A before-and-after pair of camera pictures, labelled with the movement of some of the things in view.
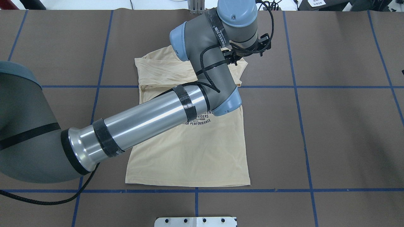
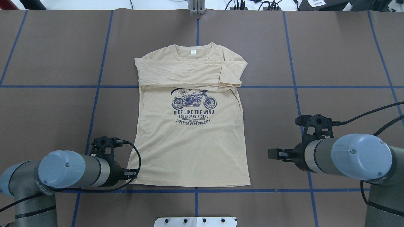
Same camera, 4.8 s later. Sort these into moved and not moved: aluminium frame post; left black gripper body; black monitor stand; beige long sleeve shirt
Moved: left black gripper body
Not moved: aluminium frame post; beige long sleeve shirt; black monitor stand
